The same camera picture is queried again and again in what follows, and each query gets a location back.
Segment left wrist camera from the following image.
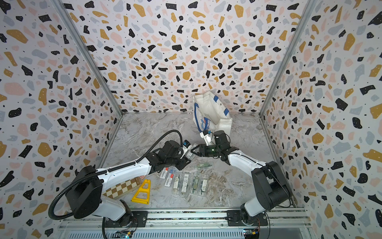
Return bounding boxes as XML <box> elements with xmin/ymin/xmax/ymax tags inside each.
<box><xmin>182</xmin><ymin>140</ymin><xmax>192</xmax><ymax>151</ymax></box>

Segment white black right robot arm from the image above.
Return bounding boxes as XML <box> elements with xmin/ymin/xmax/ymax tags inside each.
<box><xmin>192</xmin><ymin>130</ymin><xmax>292</xmax><ymax>225</ymax></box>

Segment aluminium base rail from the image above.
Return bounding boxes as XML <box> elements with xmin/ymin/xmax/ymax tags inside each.
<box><xmin>56</xmin><ymin>207</ymin><xmax>314</xmax><ymax>239</ymax></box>

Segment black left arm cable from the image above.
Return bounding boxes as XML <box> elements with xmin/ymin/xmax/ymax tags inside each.
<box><xmin>48</xmin><ymin>129</ymin><xmax>183</xmax><ymax>221</ymax></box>

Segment compass set red label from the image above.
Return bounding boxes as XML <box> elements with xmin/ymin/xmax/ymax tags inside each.
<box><xmin>160</xmin><ymin>167</ymin><xmax>169</xmax><ymax>179</ymax></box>
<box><xmin>164</xmin><ymin>168</ymin><xmax>175</xmax><ymax>187</ymax></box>

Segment white canvas bag blue handles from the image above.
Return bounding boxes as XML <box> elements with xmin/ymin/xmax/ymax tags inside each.
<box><xmin>193</xmin><ymin>91</ymin><xmax>233</xmax><ymax>135</ymax></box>

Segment green compass set case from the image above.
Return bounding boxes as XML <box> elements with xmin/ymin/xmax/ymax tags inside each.
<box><xmin>191</xmin><ymin>175</ymin><xmax>200</xmax><ymax>194</ymax></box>

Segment green compass set horizontal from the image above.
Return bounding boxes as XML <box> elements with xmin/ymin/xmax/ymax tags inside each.
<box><xmin>196</xmin><ymin>162</ymin><xmax>214</xmax><ymax>170</ymax></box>

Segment clear compass set rightmost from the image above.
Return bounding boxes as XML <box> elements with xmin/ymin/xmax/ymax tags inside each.
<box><xmin>200</xmin><ymin>177</ymin><xmax>209</xmax><ymax>196</ymax></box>

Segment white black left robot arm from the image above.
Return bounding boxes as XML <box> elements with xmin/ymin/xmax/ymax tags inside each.
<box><xmin>65</xmin><ymin>140</ymin><xmax>192</xmax><ymax>227</ymax></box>

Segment yellow plastic triangular stand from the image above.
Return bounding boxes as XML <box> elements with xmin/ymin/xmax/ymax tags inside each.
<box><xmin>131</xmin><ymin>179</ymin><xmax>151</xmax><ymax>205</ymax></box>

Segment brown checkered chess board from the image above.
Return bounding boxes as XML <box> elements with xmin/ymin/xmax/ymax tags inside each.
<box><xmin>103</xmin><ymin>177</ymin><xmax>141</xmax><ymax>200</ymax></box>

